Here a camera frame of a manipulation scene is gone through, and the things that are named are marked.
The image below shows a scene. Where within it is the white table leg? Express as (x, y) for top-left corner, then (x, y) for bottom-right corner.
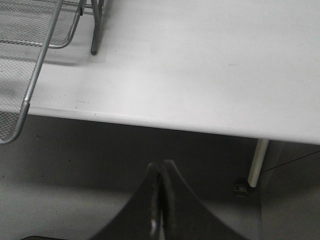
(247, 138), (269, 188)

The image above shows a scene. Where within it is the silver metal rack frame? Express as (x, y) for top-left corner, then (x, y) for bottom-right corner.
(82, 0), (105, 56)

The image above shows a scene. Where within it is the silver mesh tray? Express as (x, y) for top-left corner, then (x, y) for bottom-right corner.
(0, 0), (86, 49)
(0, 0), (62, 145)

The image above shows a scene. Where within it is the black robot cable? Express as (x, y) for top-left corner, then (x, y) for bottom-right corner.
(261, 148), (320, 174)

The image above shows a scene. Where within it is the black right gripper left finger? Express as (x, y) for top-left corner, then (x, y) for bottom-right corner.
(91, 163), (161, 240)

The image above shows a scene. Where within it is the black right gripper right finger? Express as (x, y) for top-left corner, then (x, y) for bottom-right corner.
(160, 160), (245, 240)

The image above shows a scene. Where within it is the black caster wheel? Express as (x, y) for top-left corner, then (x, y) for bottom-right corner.
(233, 178), (251, 197)

